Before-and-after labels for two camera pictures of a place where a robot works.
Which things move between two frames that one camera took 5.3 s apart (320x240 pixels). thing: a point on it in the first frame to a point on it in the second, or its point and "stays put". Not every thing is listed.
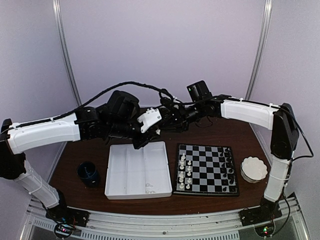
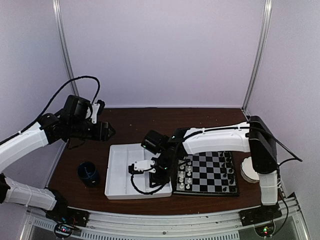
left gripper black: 151,135 to 101,133
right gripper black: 180,118 to 161,179
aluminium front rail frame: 206,225 stays put
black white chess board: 203,169 stays put
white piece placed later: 181,175 stays put
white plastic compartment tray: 138,173 stays put
